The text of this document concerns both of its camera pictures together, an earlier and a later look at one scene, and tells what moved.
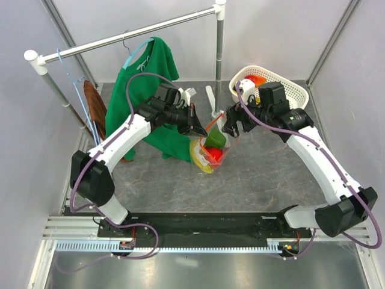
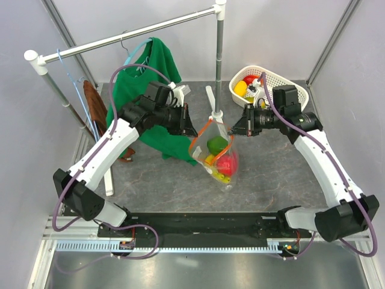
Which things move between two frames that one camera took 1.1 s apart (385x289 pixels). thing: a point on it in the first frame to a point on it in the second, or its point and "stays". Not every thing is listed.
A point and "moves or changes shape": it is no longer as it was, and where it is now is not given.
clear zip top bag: [210, 150] moves or changes shape
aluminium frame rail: [85, 228] stays
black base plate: [202, 229] stays
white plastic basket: [297, 97] stays
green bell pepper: [215, 139] moves or changes shape
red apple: [213, 155] to [228, 164]
